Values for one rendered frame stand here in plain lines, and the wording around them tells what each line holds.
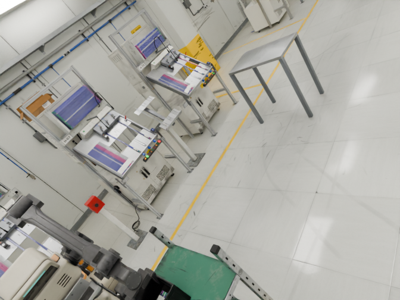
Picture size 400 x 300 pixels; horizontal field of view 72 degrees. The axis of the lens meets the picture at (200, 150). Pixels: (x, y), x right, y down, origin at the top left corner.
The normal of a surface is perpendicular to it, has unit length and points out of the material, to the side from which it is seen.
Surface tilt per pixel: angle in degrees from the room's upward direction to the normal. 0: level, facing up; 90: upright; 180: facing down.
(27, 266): 42
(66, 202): 90
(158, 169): 90
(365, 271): 0
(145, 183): 90
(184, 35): 90
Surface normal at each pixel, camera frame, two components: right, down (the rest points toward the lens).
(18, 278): 0.03, -0.54
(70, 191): 0.66, -0.05
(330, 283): -0.57, -0.69
